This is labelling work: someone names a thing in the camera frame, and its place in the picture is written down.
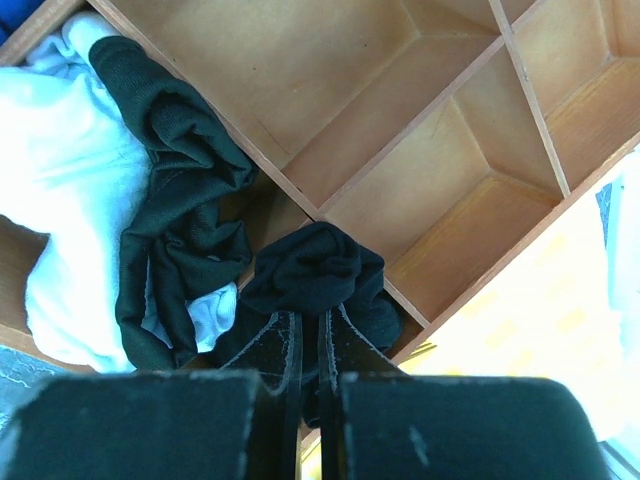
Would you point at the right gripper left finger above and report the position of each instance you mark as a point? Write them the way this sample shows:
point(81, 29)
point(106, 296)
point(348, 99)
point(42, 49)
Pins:
point(237, 422)

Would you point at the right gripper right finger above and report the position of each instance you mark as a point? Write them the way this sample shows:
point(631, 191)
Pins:
point(378, 422)

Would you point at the rolled black white underwear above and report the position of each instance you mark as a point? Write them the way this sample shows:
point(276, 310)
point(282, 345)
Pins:
point(123, 167)

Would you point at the rolled blue underwear in tray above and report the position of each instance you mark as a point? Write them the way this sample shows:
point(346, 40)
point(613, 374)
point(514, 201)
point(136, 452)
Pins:
point(13, 13)

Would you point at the orange checkered tablecloth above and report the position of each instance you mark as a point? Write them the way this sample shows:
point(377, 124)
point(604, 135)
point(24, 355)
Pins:
point(566, 309)

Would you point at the orange compartment organizer tray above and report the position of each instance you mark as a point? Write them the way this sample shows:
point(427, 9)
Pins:
point(444, 135)

